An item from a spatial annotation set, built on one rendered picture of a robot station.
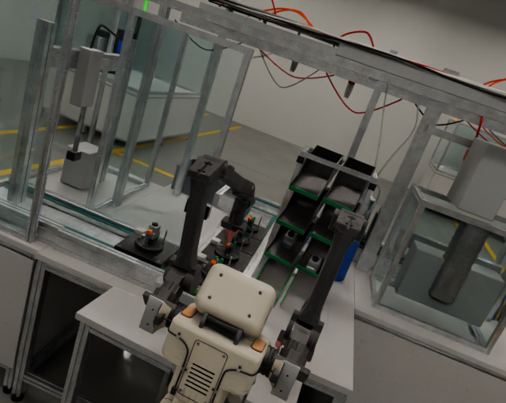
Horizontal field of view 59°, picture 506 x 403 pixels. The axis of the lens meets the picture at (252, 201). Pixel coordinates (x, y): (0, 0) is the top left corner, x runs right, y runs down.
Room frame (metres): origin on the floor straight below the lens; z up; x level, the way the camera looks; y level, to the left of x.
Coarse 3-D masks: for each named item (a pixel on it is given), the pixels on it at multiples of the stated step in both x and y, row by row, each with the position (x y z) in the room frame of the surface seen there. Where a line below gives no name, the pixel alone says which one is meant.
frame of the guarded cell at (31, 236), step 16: (80, 0) 1.84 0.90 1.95; (96, 0) 1.95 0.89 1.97; (112, 0) 2.07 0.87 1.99; (64, 32) 1.83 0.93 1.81; (64, 48) 1.83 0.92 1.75; (64, 64) 1.82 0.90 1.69; (64, 80) 1.84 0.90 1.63; (96, 112) 3.10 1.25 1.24; (48, 128) 1.82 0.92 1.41; (48, 144) 1.82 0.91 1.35; (48, 160) 1.84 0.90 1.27; (32, 208) 1.82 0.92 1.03; (0, 224) 1.85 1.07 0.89; (32, 224) 1.82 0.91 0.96; (32, 240) 1.83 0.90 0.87
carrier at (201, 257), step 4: (200, 256) 2.02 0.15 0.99; (204, 256) 2.03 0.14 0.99; (216, 256) 1.97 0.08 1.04; (200, 260) 2.01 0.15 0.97; (204, 260) 2.02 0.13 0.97; (208, 260) 2.04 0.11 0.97; (216, 260) 1.92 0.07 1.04; (220, 260) 1.96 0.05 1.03; (200, 264) 1.97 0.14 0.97; (204, 264) 1.92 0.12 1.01; (208, 264) 1.97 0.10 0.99; (228, 264) 1.95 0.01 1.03; (204, 268) 1.91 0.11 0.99; (208, 268) 1.92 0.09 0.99; (204, 272) 1.87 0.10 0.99; (208, 272) 1.87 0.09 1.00; (204, 276) 1.86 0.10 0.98; (204, 280) 1.84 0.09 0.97
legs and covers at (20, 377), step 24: (48, 264) 1.77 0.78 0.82; (48, 288) 1.92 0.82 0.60; (72, 288) 2.16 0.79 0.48; (96, 288) 1.75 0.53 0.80; (48, 312) 1.96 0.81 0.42; (72, 312) 2.22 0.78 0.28; (24, 336) 1.78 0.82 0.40; (48, 336) 2.02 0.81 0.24; (72, 336) 2.19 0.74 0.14; (24, 360) 1.77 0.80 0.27; (24, 384) 1.80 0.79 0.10; (48, 384) 1.77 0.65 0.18; (312, 384) 1.61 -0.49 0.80
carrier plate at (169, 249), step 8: (128, 240) 1.96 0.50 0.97; (160, 240) 2.08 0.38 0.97; (120, 248) 1.87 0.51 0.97; (128, 248) 1.89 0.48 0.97; (136, 248) 1.91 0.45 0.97; (168, 248) 2.02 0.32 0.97; (176, 248) 2.05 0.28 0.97; (136, 256) 1.86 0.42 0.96; (144, 256) 1.86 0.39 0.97; (152, 256) 1.89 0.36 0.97; (160, 256) 1.92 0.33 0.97; (168, 256) 1.94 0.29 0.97; (152, 264) 1.84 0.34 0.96; (160, 264) 1.84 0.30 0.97
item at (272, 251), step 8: (312, 224) 2.03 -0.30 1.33; (280, 232) 1.96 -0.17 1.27; (296, 232) 2.00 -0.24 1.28; (280, 240) 1.93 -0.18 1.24; (296, 240) 1.95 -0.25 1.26; (304, 240) 1.96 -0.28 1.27; (272, 248) 1.88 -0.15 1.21; (280, 248) 1.89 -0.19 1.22; (296, 248) 1.91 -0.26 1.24; (272, 256) 1.82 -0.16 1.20; (280, 256) 1.84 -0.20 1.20; (288, 256) 1.85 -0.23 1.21; (296, 256) 1.84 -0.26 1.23; (288, 264) 1.80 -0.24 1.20
